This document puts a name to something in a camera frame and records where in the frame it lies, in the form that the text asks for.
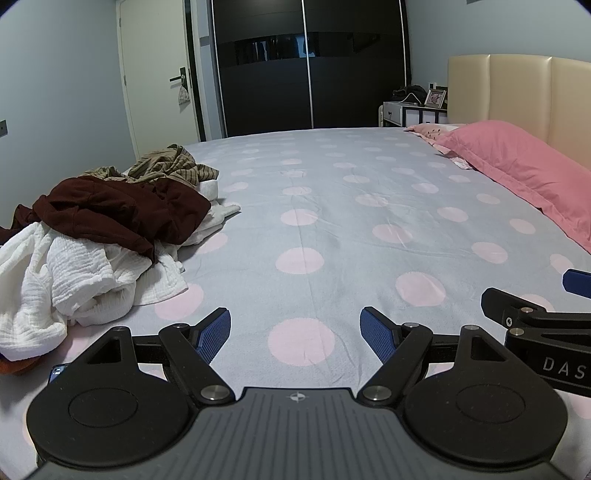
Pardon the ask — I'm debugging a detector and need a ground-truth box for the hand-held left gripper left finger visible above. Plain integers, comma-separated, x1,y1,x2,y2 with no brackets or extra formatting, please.
82,307,234,407

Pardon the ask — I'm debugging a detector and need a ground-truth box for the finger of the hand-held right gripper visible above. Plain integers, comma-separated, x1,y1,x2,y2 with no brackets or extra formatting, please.
562,269,591,296
480,287,591,330

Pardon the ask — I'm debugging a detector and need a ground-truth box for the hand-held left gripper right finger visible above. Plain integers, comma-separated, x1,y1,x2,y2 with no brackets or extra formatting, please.
356,306,512,407

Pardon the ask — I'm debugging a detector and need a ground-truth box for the maroon shirt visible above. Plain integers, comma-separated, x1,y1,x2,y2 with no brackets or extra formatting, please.
10,176,212,259

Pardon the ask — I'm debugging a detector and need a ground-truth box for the white muslin cloth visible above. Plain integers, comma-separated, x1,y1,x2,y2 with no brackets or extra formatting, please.
0,222,189,363

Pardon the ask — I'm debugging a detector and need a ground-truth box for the olive striped garment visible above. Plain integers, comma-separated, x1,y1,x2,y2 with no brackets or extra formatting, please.
78,144,221,186

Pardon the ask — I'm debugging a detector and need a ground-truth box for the light pink printed pillow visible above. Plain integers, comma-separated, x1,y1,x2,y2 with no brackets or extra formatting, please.
404,122,472,169

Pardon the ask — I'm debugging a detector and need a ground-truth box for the orange cloth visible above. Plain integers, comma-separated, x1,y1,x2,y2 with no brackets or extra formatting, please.
0,355,40,376

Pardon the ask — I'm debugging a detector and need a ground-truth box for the cream padded headboard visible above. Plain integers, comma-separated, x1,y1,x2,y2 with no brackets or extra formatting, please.
447,53,591,174

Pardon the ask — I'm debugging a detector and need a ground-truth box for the white nightstand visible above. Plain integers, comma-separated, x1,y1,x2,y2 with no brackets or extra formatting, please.
379,100,448,127

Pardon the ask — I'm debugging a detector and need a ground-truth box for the dark bag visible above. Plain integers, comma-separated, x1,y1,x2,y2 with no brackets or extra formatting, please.
392,84,428,104

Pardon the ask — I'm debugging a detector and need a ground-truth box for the black sliding wardrobe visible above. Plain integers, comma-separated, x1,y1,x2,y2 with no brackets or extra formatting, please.
210,0,411,138

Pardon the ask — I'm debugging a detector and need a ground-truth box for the cream door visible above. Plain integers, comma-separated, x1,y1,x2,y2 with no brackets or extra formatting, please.
115,0,206,160

